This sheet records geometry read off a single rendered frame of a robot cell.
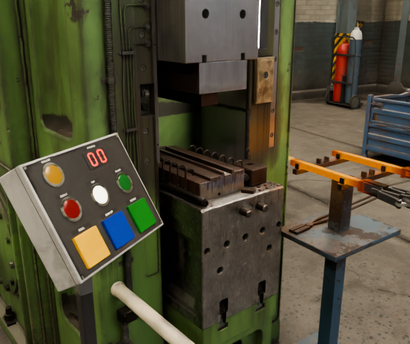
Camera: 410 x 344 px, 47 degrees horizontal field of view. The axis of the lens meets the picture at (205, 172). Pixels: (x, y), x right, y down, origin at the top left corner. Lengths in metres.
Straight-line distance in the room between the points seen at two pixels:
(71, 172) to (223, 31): 0.67
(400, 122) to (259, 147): 3.55
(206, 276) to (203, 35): 0.77
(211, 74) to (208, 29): 0.13
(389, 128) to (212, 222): 4.02
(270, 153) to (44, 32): 0.96
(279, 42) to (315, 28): 7.76
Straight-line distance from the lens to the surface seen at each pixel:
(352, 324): 2.65
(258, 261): 1.76
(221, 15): 1.50
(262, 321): 1.93
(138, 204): 1.23
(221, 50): 1.50
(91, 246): 1.08
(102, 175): 1.18
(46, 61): 1.77
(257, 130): 1.86
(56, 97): 1.76
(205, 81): 1.47
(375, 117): 5.48
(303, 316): 2.65
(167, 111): 1.99
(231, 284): 1.71
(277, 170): 2.01
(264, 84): 1.82
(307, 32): 9.53
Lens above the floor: 1.49
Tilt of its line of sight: 18 degrees down
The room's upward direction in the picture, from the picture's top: straight up
